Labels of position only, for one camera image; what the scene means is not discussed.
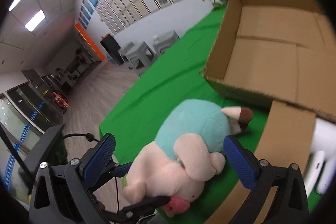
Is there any pink teal plush pig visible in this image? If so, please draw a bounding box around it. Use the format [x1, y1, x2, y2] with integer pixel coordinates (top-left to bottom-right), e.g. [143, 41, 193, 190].
[123, 99, 253, 217]

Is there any white handheld fan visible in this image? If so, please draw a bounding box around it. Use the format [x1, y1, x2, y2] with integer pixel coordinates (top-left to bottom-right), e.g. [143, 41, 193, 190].
[304, 118, 335, 197]

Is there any cardboard divider flap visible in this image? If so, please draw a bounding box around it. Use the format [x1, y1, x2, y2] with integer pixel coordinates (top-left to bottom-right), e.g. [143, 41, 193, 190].
[206, 101, 316, 223]

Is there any green table cloth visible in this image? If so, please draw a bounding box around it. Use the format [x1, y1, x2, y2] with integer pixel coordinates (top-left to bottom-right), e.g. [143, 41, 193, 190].
[100, 8, 270, 223]

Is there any grey plastic stool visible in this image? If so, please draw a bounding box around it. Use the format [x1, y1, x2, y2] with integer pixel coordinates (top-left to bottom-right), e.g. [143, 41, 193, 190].
[153, 30, 179, 56]
[126, 42, 158, 77]

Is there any black cabinet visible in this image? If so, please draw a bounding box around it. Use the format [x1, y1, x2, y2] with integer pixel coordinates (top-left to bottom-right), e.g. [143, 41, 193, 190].
[100, 34, 124, 65]

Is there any brown cardboard box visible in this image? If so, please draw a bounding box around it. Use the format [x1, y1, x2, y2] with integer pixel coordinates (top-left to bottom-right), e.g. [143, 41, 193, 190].
[203, 0, 335, 121]

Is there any black cable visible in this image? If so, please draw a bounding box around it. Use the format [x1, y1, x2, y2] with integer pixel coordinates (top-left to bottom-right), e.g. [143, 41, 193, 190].
[62, 132, 100, 143]

